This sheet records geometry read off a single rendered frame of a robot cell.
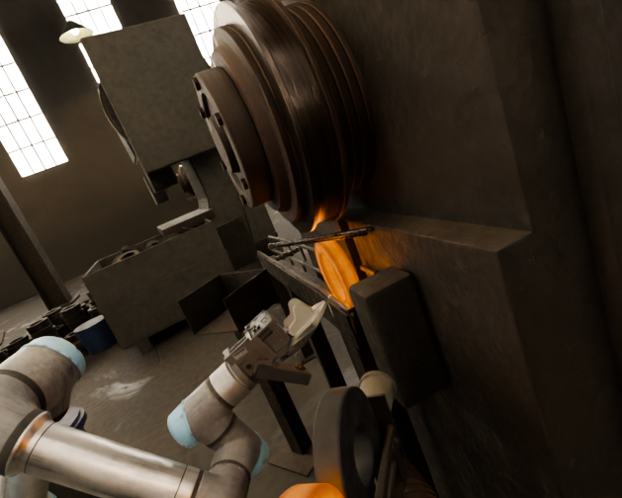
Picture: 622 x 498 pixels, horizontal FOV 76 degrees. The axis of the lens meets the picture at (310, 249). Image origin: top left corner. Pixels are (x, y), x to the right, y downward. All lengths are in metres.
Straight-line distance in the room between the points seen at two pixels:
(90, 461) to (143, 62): 3.13
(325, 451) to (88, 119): 10.88
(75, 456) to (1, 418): 0.12
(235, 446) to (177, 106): 3.00
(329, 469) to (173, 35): 3.45
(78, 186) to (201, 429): 10.47
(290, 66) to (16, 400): 0.67
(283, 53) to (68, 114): 10.65
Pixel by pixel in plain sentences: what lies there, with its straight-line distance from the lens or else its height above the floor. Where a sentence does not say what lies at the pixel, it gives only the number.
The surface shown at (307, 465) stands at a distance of 1.62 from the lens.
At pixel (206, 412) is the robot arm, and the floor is 0.69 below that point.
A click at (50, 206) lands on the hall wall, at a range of 11.28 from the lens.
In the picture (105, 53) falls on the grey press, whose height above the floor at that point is 2.15.
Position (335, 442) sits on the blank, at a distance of 0.47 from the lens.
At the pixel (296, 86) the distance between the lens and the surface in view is 0.66.
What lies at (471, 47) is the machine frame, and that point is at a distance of 0.52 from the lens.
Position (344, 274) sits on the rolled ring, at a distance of 0.84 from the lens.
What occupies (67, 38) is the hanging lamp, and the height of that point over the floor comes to 4.36.
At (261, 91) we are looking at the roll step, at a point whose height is 1.16.
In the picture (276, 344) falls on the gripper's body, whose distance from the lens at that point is 0.76.
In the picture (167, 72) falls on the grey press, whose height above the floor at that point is 1.91.
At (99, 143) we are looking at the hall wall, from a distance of 11.06.
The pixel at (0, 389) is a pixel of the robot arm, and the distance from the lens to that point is 0.81.
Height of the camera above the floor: 1.07
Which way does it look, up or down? 15 degrees down
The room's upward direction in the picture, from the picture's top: 22 degrees counter-clockwise
